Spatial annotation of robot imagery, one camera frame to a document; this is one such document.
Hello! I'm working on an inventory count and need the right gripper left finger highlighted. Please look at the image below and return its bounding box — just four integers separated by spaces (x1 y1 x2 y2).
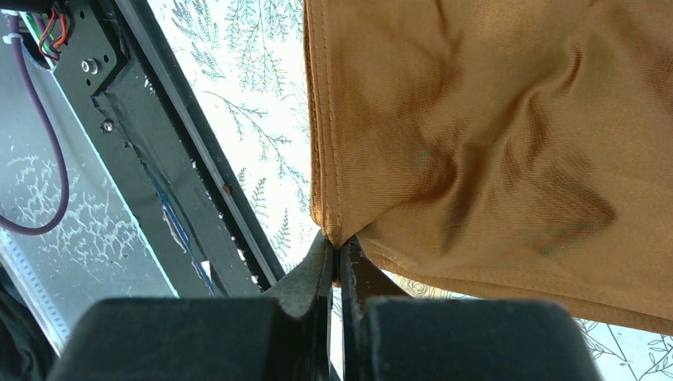
49 236 333 380

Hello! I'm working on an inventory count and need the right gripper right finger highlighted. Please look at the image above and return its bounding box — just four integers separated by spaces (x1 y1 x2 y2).
340 239 599 380

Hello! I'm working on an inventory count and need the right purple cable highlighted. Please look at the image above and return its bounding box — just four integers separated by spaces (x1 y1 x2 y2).
0 13 71 237

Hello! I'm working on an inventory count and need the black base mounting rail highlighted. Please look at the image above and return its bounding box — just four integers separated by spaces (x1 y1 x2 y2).
54 1 284 297

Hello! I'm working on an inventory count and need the orange cloth napkin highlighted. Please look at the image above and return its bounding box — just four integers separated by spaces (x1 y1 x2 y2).
303 1 672 335

